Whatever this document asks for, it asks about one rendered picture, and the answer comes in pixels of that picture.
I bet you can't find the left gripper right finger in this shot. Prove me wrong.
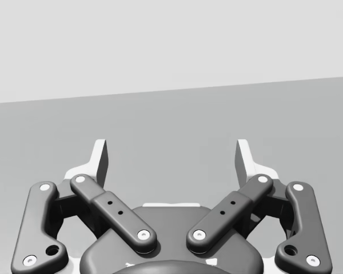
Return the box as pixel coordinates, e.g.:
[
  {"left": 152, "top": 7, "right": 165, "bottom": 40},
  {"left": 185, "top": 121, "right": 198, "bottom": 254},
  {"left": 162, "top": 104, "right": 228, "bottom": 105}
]
[{"left": 186, "top": 139, "right": 333, "bottom": 274}]

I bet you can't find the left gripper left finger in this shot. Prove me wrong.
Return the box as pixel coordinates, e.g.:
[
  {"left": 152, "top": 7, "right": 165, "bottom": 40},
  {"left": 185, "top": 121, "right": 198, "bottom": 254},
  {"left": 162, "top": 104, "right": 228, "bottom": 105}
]
[{"left": 10, "top": 139, "right": 158, "bottom": 274}]

